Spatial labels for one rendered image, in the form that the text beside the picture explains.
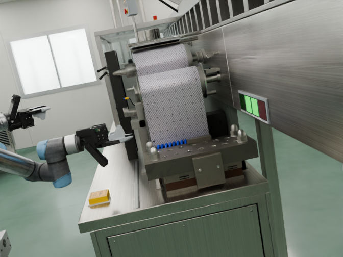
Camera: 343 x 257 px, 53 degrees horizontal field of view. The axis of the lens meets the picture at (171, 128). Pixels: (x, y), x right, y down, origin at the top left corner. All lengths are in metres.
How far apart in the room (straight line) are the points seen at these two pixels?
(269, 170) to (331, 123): 1.01
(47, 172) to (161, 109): 0.50
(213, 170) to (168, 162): 0.16
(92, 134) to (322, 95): 0.89
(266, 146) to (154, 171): 0.62
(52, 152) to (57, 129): 5.84
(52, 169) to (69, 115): 5.73
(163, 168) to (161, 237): 0.24
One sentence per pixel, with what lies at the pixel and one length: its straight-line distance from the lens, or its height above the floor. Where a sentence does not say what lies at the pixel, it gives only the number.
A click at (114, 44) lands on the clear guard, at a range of 2.37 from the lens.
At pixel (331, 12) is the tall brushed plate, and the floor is 1.40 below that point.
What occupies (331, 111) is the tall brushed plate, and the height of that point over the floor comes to 1.23.
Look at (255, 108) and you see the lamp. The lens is 1.03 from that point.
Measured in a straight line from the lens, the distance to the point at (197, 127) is 1.37.
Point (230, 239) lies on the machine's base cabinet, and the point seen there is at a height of 0.71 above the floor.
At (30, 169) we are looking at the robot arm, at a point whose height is 1.05.
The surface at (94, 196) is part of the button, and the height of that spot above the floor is 0.92.
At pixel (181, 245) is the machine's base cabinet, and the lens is 1.25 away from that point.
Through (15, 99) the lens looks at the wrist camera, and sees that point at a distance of 1.76.
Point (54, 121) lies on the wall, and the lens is 7.19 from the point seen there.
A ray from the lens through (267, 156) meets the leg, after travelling 1.63.
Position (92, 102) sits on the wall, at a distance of 7.00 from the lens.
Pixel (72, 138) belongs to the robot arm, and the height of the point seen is 1.14.
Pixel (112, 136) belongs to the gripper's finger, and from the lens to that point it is 1.33.
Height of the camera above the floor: 1.39
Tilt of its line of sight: 13 degrees down
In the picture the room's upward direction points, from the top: 11 degrees counter-clockwise
